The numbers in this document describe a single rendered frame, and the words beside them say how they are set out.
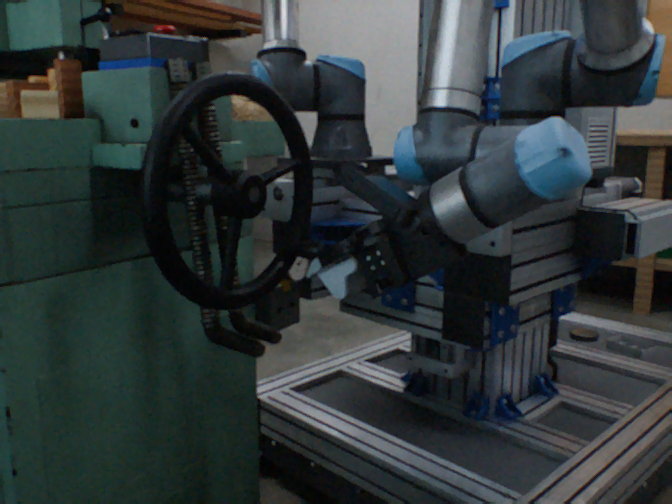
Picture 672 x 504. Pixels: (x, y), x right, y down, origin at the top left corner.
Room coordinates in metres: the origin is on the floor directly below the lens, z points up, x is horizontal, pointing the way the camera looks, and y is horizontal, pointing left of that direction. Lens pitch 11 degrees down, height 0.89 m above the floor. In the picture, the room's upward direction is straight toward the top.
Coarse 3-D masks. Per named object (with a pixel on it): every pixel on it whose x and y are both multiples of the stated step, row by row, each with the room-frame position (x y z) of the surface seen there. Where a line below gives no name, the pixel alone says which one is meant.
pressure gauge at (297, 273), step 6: (300, 258) 1.06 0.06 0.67; (294, 264) 1.04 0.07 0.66; (300, 264) 1.06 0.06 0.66; (306, 264) 1.07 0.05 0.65; (294, 270) 1.04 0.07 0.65; (300, 270) 1.06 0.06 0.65; (306, 270) 1.07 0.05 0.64; (288, 276) 1.03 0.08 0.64; (294, 276) 1.04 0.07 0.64; (300, 276) 1.06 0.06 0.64; (282, 282) 1.06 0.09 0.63; (288, 282) 1.06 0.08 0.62; (288, 288) 1.06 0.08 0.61
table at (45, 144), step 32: (0, 128) 0.71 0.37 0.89; (32, 128) 0.74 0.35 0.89; (64, 128) 0.78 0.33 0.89; (96, 128) 0.81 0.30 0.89; (256, 128) 1.06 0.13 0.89; (0, 160) 0.71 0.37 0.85; (32, 160) 0.74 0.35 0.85; (64, 160) 0.77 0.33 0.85; (96, 160) 0.80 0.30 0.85; (128, 160) 0.76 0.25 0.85; (224, 160) 0.87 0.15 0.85
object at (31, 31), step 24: (24, 0) 0.96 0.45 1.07; (48, 0) 0.92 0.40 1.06; (72, 0) 0.93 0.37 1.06; (96, 0) 0.96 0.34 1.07; (24, 24) 0.96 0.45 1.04; (48, 24) 0.92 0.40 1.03; (72, 24) 0.92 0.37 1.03; (96, 24) 0.96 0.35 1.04; (24, 48) 0.96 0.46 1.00; (48, 48) 0.94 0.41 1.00; (72, 48) 0.94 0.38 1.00
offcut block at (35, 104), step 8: (24, 96) 0.76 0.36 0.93; (32, 96) 0.76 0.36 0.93; (40, 96) 0.76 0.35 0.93; (48, 96) 0.77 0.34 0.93; (56, 96) 0.77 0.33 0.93; (24, 104) 0.76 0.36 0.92; (32, 104) 0.76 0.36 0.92; (40, 104) 0.76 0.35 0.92; (48, 104) 0.77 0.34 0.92; (56, 104) 0.77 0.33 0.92; (24, 112) 0.76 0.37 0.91; (32, 112) 0.76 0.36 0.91; (40, 112) 0.76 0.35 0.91; (48, 112) 0.77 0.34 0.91; (56, 112) 0.77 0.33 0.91
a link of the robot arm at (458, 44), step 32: (448, 0) 0.81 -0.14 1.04; (480, 0) 0.80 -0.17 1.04; (448, 32) 0.79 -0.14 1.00; (480, 32) 0.80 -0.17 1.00; (448, 64) 0.78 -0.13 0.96; (480, 64) 0.79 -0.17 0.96; (448, 96) 0.77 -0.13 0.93; (480, 96) 0.79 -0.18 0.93; (416, 128) 0.80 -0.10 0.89; (448, 128) 0.76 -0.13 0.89; (480, 128) 0.75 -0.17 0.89; (416, 160) 0.77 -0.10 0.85; (448, 160) 0.75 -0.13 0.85
